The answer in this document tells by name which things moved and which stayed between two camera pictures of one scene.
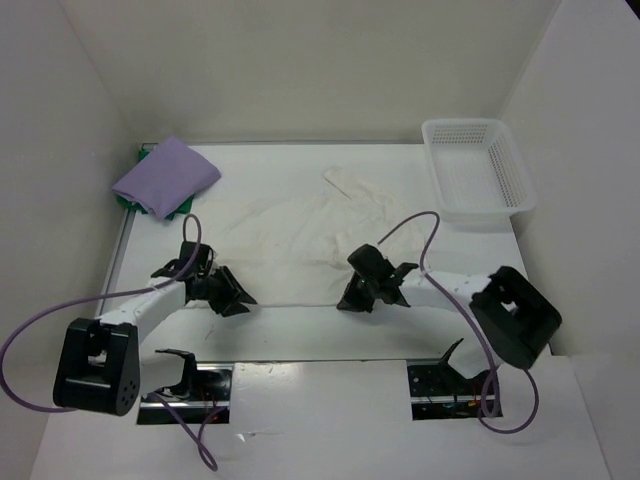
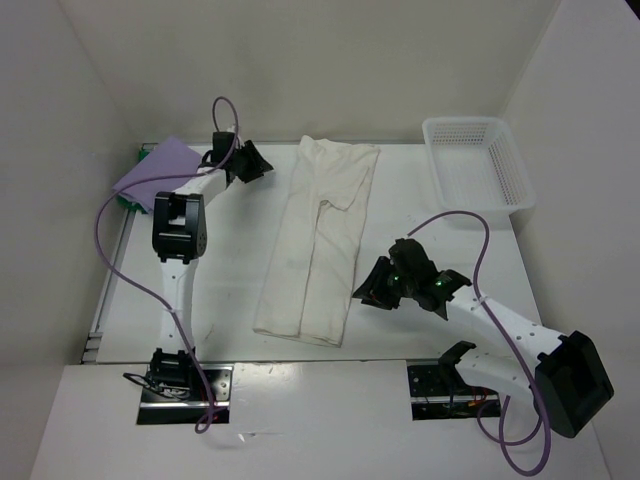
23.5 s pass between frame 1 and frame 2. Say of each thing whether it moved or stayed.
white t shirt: moved
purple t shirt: stayed
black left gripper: moved
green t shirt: stayed
